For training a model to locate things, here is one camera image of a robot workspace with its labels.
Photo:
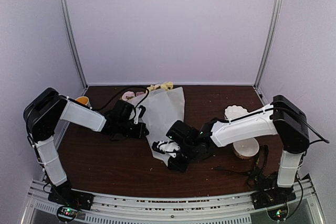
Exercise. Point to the white wrapping paper sheet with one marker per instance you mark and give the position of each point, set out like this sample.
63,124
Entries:
163,109

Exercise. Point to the aluminium corner post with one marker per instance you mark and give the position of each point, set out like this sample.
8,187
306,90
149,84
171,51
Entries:
72,43
269,40

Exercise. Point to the plain white round bowl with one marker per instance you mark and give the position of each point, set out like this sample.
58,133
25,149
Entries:
246,149

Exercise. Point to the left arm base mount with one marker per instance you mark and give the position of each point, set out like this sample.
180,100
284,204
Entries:
71,202

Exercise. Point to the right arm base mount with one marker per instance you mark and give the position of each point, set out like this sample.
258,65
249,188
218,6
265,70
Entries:
269,196

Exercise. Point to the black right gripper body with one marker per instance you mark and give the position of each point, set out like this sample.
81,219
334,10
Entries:
182,166

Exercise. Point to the large yellow flower bunch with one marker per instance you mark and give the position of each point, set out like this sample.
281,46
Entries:
165,86

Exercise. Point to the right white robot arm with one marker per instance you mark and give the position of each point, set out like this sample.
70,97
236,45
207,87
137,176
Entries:
281,117

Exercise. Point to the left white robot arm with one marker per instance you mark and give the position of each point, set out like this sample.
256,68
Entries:
43,114

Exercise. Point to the pink flower stem two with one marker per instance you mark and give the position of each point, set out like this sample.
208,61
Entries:
130,95

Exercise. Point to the aluminium front rail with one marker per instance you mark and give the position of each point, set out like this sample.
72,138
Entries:
234,208

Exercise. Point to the patterned white mug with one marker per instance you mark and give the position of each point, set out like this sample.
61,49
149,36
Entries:
84,101

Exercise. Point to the left aluminium corner post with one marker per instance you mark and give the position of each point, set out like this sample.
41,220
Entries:
72,43

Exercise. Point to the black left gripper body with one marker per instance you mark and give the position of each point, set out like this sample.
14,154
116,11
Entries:
135,133

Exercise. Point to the white scalloped bowl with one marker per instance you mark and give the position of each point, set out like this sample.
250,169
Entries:
234,111

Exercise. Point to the right aluminium corner post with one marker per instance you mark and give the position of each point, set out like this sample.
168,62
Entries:
269,40

